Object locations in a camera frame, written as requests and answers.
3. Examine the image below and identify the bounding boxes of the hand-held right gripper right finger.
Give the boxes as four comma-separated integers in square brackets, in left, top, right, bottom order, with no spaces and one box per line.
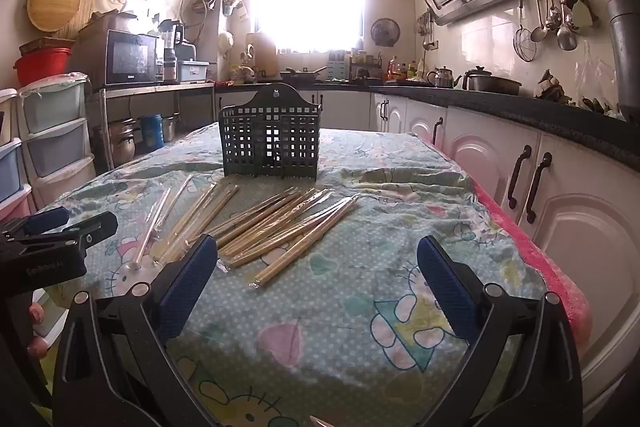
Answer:
[416,235,583,427]

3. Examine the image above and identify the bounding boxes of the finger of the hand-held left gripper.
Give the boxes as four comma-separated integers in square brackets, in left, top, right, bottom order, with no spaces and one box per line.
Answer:
[30,212,119,258]
[10,207,71,238]

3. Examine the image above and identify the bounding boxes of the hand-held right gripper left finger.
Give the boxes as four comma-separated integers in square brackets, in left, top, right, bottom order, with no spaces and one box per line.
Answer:
[52,234,221,427]

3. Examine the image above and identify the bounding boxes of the white chopstick pair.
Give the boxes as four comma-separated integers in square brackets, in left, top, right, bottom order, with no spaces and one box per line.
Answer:
[150,174,194,233]
[127,187,173,273]

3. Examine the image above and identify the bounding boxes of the pile of bamboo chopsticks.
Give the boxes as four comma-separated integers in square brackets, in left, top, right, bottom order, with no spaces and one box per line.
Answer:
[152,182,361,290]

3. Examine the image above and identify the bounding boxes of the dark green utensil basket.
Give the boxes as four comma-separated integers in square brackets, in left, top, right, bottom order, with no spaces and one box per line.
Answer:
[218,83,322,182]

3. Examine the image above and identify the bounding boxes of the small hanging utensils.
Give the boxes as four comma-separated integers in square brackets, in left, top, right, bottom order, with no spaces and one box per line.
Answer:
[415,9,433,50]

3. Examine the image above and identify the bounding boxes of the row of hanging kitchen utensils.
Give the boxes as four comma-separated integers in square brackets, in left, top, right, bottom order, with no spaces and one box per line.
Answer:
[525,0,601,52]

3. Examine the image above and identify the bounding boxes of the person's left hand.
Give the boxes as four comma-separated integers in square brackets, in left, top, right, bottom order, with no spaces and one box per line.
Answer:
[27,301,51,358]

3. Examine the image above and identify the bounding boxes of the blue pink plastic drawer unit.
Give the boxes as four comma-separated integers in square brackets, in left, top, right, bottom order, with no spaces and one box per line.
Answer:
[0,88,33,220]

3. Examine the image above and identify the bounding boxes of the pale green plastic drawer unit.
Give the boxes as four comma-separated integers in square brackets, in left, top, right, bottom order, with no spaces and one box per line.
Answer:
[17,74,97,205]

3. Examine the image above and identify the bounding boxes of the stacked steel pots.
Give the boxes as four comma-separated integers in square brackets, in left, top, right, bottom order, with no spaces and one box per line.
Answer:
[107,118,141,165]

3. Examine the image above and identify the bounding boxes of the pink blanket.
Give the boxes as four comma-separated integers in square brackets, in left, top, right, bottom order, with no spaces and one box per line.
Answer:
[470,177,593,358]

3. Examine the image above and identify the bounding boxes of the cartoon cat printed tablecloth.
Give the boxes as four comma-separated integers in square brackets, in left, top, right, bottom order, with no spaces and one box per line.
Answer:
[37,122,551,427]

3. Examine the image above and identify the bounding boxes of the blue canister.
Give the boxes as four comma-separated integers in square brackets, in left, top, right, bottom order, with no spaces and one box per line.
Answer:
[140,114,165,151]

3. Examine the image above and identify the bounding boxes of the small steel pot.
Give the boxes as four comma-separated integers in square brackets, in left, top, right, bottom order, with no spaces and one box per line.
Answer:
[161,113,181,142]

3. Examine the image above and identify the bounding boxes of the metal shelf rack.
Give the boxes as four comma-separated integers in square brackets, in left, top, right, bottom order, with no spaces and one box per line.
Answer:
[85,81,217,175]

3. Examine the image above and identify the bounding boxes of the red plastic basin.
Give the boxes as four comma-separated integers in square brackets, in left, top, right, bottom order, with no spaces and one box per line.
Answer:
[13,47,74,88]

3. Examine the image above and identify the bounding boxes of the black microwave oven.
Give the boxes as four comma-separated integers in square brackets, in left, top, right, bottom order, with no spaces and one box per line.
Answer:
[80,28,162,88]

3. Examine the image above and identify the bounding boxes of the woven basket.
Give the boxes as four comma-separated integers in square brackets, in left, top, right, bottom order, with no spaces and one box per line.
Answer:
[19,37,76,55]

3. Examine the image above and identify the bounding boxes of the blue dish box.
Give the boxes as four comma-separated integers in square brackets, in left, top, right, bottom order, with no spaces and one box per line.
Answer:
[176,59,211,84]

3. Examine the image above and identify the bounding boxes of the black kitchen countertop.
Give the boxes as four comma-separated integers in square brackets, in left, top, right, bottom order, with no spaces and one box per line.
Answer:
[215,77,640,172]

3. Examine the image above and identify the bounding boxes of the cardboard box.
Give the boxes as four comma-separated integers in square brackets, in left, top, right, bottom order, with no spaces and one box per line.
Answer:
[75,11,140,38]

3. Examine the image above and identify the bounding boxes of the black blender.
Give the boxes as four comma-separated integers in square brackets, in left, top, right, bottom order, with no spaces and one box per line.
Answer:
[159,19,187,82]

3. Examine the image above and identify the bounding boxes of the wide metal pot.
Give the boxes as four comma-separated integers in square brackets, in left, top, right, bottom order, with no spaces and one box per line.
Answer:
[469,77,522,96]

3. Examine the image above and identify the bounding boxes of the steel kettle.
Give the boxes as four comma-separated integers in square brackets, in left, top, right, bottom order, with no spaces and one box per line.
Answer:
[426,66,463,89]

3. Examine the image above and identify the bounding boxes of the dark lidded kettle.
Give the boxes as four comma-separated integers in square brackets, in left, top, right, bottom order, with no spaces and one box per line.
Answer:
[461,66,496,84]

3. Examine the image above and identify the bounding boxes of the white round container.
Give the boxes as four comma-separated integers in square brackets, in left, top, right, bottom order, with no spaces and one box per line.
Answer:
[217,31,236,62]

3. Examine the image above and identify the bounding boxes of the row of condiment bottles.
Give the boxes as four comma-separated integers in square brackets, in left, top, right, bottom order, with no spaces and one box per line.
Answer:
[386,56,420,81]

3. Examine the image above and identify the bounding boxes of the brownish food pile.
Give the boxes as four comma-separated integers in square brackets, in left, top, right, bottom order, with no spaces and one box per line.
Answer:
[536,69,626,120]

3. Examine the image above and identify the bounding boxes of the black wok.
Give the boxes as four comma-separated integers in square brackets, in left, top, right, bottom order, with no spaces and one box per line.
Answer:
[279,66,328,82]

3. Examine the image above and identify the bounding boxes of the dark spice rack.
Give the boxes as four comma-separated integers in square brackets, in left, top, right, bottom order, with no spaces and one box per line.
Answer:
[348,49,385,84]

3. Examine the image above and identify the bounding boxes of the wooden cutting board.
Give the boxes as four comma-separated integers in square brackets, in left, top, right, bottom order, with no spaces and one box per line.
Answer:
[245,32,279,78]

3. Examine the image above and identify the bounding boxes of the grey pipe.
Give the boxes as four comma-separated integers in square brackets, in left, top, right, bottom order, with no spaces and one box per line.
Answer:
[606,0,640,122]

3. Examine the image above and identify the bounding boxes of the hanging wire strainer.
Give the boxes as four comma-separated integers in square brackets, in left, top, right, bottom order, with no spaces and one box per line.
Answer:
[514,0,538,62]

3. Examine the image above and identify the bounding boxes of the small wall fan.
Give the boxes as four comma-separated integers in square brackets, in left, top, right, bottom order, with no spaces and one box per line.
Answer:
[370,17,402,47]

